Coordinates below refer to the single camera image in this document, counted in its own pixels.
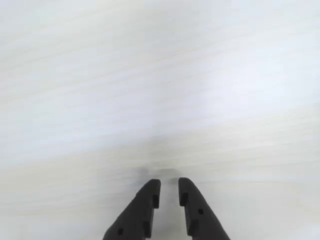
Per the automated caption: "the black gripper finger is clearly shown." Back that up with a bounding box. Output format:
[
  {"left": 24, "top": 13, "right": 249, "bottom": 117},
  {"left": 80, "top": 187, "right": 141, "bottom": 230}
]
[
  {"left": 102, "top": 178, "right": 162, "bottom": 240},
  {"left": 178, "top": 177, "right": 231, "bottom": 240}
]

